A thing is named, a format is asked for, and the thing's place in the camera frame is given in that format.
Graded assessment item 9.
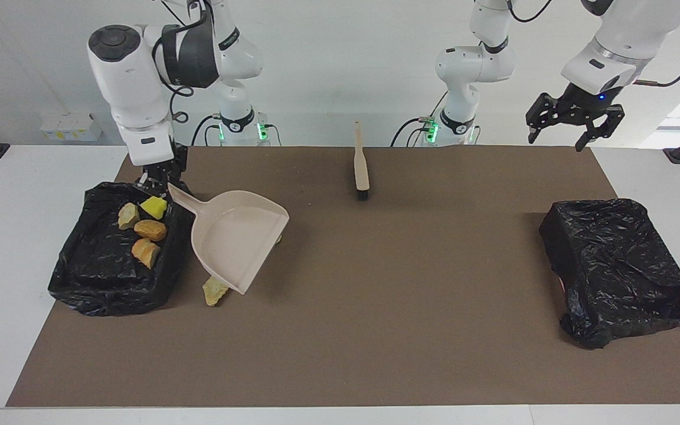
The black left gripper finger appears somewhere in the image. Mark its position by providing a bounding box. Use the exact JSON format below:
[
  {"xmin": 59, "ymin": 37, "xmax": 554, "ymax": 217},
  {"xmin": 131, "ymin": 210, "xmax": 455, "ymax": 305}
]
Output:
[
  {"xmin": 576, "ymin": 106, "xmax": 625, "ymax": 152},
  {"xmin": 526, "ymin": 93, "xmax": 556, "ymax": 144}
]

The brown bread roll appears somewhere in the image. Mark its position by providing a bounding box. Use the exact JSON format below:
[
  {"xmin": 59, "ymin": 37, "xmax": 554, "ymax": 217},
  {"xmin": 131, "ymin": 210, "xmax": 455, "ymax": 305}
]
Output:
[{"xmin": 134, "ymin": 220, "xmax": 168, "ymax": 242}]

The beige plastic dustpan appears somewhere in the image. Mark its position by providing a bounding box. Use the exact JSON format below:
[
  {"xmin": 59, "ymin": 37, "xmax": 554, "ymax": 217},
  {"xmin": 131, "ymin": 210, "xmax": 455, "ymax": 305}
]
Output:
[{"xmin": 167, "ymin": 183, "xmax": 290, "ymax": 295}]

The beige hand brush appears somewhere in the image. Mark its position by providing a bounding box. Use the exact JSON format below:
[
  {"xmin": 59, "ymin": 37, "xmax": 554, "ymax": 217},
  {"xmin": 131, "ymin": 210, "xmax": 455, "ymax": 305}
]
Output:
[{"xmin": 354, "ymin": 120, "xmax": 371, "ymax": 201}]

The black bag lined bin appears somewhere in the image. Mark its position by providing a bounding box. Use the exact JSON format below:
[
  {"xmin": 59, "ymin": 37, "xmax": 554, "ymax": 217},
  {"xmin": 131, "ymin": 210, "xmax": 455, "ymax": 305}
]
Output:
[
  {"xmin": 539, "ymin": 198, "xmax": 680, "ymax": 350},
  {"xmin": 48, "ymin": 178, "xmax": 197, "ymax": 317}
]

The brown table mat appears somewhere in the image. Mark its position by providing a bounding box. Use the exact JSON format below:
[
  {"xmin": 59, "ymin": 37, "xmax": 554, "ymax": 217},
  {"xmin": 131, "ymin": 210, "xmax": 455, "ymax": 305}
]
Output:
[{"xmin": 5, "ymin": 146, "xmax": 680, "ymax": 408}]

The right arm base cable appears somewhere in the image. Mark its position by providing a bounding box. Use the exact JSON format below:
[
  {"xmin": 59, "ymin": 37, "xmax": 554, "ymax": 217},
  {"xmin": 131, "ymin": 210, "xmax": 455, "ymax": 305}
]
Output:
[{"xmin": 191, "ymin": 114, "xmax": 225, "ymax": 147}]

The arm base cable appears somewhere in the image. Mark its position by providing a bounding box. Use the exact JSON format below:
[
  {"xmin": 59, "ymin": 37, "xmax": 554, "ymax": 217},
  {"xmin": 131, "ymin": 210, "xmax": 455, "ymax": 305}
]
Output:
[
  {"xmin": 191, "ymin": 114, "xmax": 225, "ymax": 147},
  {"xmin": 390, "ymin": 94, "xmax": 448, "ymax": 147}
]

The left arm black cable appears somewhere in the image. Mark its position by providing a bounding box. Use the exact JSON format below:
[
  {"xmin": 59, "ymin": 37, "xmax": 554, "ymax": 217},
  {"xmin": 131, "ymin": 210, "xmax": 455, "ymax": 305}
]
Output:
[{"xmin": 505, "ymin": 0, "xmax": 680, "ymax": 88}]

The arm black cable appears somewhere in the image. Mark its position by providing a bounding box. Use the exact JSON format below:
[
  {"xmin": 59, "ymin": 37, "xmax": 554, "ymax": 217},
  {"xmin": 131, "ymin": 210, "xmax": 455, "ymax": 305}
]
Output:
[
  {"xmin": 505, "ymin": 0, "xmax": 680, "ymax": 88},
  {"xmin": 154, "ymin": 0, "xmax": 191, "ymax": 125}
]

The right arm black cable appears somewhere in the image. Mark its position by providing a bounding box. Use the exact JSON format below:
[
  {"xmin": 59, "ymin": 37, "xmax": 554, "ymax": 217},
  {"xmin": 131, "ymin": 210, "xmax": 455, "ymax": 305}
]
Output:
[{"xmin": 154, "ymin": 0, "xmax": 191, "ymax": 125}]

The white wall socket box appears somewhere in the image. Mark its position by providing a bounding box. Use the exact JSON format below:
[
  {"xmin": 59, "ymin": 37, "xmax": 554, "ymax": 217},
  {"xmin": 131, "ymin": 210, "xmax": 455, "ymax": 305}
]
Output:
[{"xmin": 40, "ymin": 112, "xmax": 104, "ymax": 142}]

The left arm base cable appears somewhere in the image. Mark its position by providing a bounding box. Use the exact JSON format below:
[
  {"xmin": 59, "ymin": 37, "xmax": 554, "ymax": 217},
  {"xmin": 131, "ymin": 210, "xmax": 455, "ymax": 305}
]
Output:
[{"xmin": 390, "ymin": 94, "xmax": 448, "ymax": 147}]

